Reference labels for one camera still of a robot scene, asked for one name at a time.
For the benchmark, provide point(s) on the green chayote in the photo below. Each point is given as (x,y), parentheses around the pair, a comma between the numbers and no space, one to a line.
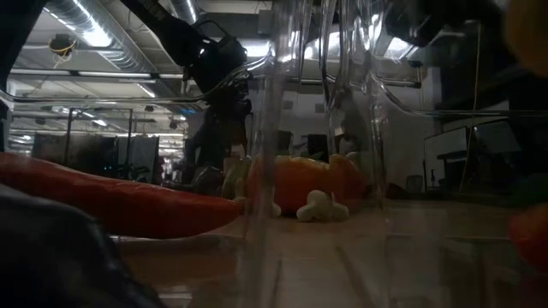
(234,177)

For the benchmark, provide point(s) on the grey partition panels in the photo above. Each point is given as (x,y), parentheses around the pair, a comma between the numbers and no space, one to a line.
(107,156)

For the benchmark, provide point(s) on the orange carrot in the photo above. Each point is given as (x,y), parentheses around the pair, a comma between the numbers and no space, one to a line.
(128,201)

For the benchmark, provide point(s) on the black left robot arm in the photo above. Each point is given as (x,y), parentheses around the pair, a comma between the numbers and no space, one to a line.
(171,30)

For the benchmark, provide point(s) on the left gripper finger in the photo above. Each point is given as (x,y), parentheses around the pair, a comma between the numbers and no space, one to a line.
(201,154)
(233,132)

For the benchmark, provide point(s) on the white board panel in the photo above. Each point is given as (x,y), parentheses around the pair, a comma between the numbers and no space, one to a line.
(445,154)

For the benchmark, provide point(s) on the pale cap mushroom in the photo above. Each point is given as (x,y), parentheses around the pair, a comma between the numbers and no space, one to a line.
(321,207)

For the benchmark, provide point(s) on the small red tomato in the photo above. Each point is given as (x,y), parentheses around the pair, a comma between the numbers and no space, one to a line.
(533,239)

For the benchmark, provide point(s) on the grey trash can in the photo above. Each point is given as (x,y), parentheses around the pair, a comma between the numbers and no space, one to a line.
(413,183)

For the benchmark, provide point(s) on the black monitor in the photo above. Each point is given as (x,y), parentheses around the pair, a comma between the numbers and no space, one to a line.
(317,145)

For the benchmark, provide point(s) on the purple eggplant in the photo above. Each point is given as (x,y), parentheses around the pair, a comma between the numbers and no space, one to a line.
(51,256)

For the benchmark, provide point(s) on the orange mango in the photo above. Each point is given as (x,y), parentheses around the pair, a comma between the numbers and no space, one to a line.
(528,34)

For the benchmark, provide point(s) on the small white mushroom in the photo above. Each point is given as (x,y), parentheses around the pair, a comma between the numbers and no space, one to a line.
(276,209)

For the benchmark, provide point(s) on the clear plastic bin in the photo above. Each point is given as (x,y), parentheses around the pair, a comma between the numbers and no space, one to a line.
(265,239)
(377,171)

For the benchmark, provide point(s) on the orange tomato green calyx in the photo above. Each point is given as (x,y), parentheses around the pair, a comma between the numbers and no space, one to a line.
(304,179)

